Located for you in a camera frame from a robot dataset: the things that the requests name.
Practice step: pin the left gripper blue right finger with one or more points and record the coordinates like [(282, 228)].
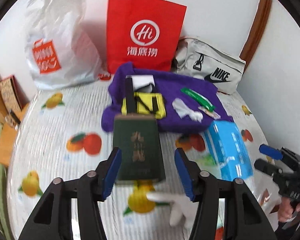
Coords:
[(186, 171)]

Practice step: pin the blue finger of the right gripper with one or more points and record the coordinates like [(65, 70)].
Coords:
[(272, 153)]

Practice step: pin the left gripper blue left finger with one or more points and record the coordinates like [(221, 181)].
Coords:
[(110, 170)]

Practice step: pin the dark green tea tin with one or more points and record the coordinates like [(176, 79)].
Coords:
[(137, 136)]

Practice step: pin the blue tissue pack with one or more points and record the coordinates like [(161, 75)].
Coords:
[(225, 144)]

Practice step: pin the white tissue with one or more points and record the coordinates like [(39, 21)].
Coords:
[(183, 110)]

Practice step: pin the fruit print snack packet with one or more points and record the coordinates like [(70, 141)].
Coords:
[(212, 114)]

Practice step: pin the yellow mesh pouch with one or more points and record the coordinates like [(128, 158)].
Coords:
[(144, 104)]

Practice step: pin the white sponge block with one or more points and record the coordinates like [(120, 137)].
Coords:
[(143, 83)]

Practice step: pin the person's right hand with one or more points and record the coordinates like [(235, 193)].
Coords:
[(285, 211)]

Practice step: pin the fruit print tablecloth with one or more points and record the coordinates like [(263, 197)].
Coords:
[(41, 146)]

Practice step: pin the grey Nike pouch bag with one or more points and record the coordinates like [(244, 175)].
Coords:
[(201, 60)]

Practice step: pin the patterned book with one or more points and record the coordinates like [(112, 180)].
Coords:
[(12, 96)]

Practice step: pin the white Miniso plastic bag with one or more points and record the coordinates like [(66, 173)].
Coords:
[(58, 51)]

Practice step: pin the red Haidilao paper bag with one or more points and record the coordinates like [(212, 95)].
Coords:
[(143, 32)]

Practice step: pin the brown wooden door frame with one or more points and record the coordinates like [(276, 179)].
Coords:
[(256, 31)]

